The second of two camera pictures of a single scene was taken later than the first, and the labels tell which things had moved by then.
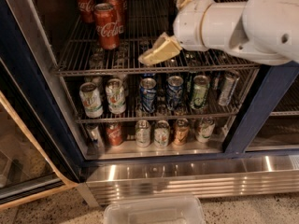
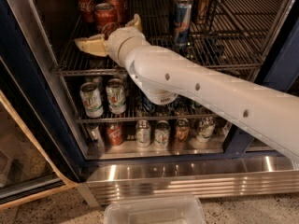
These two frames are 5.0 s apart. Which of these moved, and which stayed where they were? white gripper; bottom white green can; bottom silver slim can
Moved: white gripper
Stayed: bottom silver slim can; bottom white green can
